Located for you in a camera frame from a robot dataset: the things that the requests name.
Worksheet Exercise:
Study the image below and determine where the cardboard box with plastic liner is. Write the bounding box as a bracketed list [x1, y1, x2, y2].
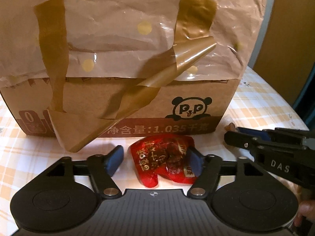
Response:
[0, 0, 269, 153]

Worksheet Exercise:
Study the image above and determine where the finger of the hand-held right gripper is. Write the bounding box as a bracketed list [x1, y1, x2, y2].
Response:
[236, 127, 275, 138]
[224, 130, 262, 153]

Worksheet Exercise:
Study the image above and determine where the wooden door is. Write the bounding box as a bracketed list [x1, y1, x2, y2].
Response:
[253, 0, 315, 109]

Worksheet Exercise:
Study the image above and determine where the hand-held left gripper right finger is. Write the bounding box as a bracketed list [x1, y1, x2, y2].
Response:
[187, 146, 266, 199]

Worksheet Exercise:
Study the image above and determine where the person's right hand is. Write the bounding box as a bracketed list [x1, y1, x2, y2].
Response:
[296, 184, 315, 227]

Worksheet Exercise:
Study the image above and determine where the red transparent snack packet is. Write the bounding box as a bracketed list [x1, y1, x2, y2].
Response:
[129, 135, 197, 187]

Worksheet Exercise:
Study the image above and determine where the yellow checked tablecloth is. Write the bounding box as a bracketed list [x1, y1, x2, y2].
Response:
[0, 65, 309, 185]

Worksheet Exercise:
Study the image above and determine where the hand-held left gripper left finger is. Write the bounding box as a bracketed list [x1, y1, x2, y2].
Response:
[45, 145, 123, 199]

